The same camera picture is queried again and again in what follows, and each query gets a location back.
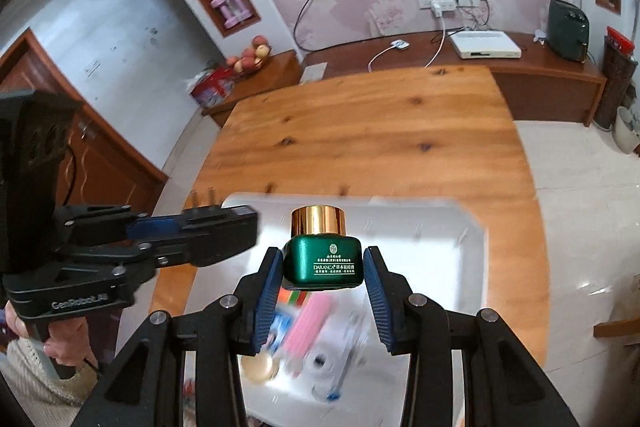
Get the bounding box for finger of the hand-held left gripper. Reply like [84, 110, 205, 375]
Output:
[52, 204, 187, 245]
[50, 239, 201, 272]

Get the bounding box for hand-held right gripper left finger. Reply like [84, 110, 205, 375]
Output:
[71, 247, 285, 427]

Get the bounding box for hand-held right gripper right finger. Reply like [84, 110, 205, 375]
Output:
[362, 246, 556, 427]

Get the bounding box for clear box with blue label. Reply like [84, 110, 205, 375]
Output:
[267, 304, 302, 352]

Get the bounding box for pink cylindrical case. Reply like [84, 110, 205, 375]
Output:
[282, 294, 332, 378]

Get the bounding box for gold round compact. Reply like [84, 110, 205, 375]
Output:
[239, 351, 281, 383]

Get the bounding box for white plastic storage bin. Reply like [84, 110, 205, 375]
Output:
[182, 192, 488, 427]

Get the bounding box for green jar with gold lid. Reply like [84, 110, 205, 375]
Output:
[281, 205, 363, 292]

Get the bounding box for person's left forearm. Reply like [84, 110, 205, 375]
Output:
[0, 334, 103, 425]

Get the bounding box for person's left hand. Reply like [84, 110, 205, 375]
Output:
[5, 304, 98, 375]

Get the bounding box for brown wooden door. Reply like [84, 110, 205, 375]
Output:
[0, 29, 168, 220]

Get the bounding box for red printed box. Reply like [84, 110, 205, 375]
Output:
[190, 67, 241, 108]

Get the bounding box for wooden side cabinet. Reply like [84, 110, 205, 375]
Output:
[202, 52, 303, 128]

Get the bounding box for pile of peaches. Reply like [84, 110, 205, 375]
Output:
[227, 36, 273, 75]

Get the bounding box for white paper sheet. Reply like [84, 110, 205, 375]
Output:
[300, 63, 328, 84]

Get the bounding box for wooden TV cabinet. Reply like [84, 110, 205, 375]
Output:
[300, 32, 608, 128]

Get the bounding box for white set-top box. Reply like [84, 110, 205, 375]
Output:
[447, 29, 523, 60]

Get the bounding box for white waste bucket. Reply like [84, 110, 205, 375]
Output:
[612, 107, 640, 155]

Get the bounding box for dark patterned bin red rim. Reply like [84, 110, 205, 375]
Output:
[592, 27, 640, 130]

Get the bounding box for dark green appliance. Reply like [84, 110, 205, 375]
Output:
[547, 0, 591, 62]

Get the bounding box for small white device with cable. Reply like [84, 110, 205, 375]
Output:
[367, 39, 412, 72]

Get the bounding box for thin wall cable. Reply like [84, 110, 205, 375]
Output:
[292, 0, 322, 52]

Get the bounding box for white charger cable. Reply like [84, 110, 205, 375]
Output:
[425, 17, 447, 68]

